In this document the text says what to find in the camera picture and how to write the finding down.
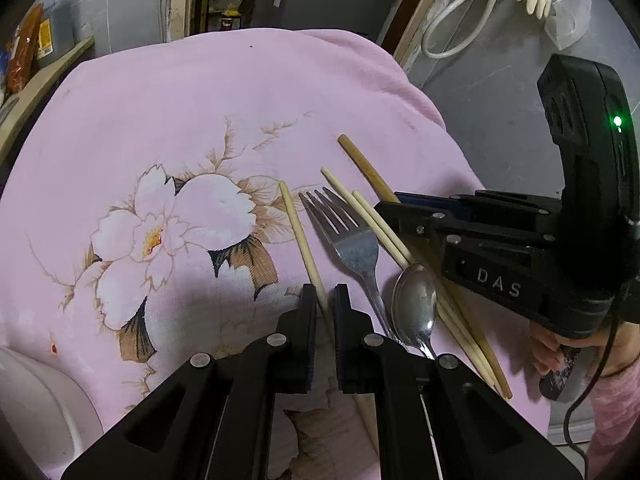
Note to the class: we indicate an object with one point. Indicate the pink floral blanket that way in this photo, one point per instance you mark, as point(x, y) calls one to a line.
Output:
point(175, 110)

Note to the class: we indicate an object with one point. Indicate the worn door frame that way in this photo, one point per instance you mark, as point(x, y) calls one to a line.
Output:
point(180, 5)

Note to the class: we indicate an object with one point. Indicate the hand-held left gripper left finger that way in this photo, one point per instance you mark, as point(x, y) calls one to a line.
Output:
point(311, 350)

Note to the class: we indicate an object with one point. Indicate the clear hanging plastic bag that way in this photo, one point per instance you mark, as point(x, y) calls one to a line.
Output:
point(567, 17)

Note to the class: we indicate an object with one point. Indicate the cooking oil jug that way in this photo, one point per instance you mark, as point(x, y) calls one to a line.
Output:
point(57, 30)

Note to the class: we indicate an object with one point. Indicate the light wooden chopstick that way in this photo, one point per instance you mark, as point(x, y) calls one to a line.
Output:
point(360, 210)
point(495, 380)
point(300, 240)

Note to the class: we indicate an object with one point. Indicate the white plastic utensil holder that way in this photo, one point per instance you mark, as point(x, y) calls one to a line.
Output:
point(40, 400)

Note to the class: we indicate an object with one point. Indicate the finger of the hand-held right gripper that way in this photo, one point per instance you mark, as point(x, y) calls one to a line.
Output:
point(430, 200)
point(415, 220)

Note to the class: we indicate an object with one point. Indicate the person's right hand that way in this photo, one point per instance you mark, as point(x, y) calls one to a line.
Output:
point(547, 347)

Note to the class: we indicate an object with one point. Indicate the metal fork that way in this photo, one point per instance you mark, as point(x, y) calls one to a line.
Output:
point(357, 255)

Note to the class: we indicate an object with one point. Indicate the beige kitchen counter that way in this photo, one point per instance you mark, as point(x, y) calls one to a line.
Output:
point(45, 80)

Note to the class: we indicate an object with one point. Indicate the grey appliance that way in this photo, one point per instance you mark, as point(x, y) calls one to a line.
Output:
point(325, 0)

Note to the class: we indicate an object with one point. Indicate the orange snack bag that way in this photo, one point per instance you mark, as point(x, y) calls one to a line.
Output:
point(22, 50)

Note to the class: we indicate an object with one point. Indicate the dark wooden chopstick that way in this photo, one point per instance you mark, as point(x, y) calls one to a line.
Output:
point(365, 165)

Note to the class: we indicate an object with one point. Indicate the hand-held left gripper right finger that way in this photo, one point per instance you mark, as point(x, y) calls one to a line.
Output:
point(340, 350)

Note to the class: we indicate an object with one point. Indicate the metal spoon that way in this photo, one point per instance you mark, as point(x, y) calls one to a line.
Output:
point(414, 300)

